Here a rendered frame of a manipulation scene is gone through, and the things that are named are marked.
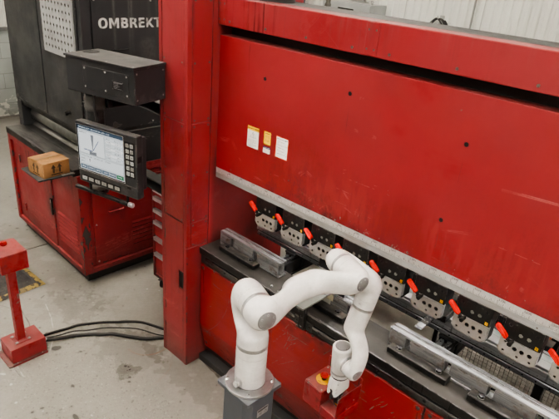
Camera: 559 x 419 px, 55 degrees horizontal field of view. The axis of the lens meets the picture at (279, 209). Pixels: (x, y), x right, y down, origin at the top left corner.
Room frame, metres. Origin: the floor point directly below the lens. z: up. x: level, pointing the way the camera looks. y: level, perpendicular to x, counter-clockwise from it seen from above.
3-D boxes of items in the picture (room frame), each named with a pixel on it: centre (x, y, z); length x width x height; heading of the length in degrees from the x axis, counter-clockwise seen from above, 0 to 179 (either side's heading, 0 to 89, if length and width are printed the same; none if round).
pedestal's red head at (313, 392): (1.85, -0.31, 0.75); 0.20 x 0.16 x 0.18; 44
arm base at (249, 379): (1.59, 0.06, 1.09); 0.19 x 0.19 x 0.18
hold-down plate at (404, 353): (1.91, -0.69, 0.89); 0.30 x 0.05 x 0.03; 48
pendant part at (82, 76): (2.87, 0.95, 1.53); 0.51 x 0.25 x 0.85; 62
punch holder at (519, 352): (1.71, -1.00, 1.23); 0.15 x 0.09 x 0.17; 48
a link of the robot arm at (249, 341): (1.62, 0.07, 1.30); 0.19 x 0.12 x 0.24; 28
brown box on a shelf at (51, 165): (3.50, 1.67, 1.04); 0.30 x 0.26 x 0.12; 47
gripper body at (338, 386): (1.80, -0.33, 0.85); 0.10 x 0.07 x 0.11; 134
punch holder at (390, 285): (2.11, -0.55, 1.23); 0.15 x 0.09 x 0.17; 48
